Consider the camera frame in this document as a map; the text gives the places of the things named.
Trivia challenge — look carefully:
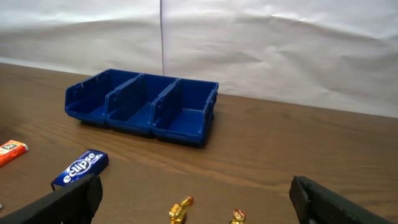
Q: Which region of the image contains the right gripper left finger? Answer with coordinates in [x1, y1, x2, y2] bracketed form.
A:
[0, 173, 103, 224]

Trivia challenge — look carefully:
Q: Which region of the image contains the gold candy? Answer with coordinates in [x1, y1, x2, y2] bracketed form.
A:
[229, 208, 246, 224]
[169, 195, 195, 224]

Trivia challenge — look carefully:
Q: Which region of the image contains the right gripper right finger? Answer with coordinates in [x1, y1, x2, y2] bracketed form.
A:
[289, 175, 398, 224]

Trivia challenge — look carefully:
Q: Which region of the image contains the orange candy box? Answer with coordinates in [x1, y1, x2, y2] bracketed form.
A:
[0, 139, 29, 168]

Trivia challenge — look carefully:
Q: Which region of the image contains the blue tray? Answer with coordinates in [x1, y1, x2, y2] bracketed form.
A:
[64, 68, 220, 147]

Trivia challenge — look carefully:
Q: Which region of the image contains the blue candy pack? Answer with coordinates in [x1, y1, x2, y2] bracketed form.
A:
[50, 149, 109, 191]

